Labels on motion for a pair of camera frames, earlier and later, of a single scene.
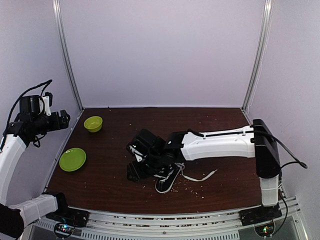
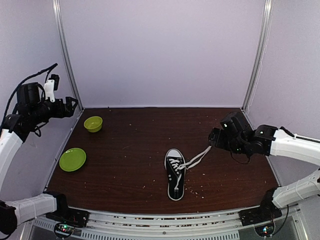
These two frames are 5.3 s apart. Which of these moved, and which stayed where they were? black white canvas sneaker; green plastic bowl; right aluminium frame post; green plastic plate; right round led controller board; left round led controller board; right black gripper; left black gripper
Moved: black white canvas sneaker; right black gripper; left black gripper
Stayed: right aluminium frame post; left round led controller board; right round led controller board; green plastic plate; green plastic bowl
